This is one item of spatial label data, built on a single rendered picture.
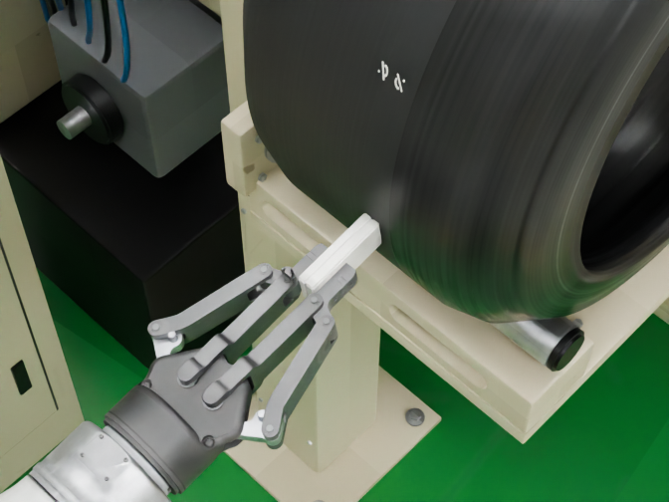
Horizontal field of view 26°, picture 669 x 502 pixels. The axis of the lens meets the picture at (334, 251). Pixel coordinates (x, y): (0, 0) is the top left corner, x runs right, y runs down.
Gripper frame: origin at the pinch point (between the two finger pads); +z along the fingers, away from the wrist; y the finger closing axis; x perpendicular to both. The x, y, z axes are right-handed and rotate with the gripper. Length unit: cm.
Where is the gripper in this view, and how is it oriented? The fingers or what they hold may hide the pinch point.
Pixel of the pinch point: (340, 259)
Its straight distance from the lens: 104.4
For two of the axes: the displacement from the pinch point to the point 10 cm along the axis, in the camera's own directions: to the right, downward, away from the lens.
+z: 6.9, -6.7, 2.8
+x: 1.0, 4.6, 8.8
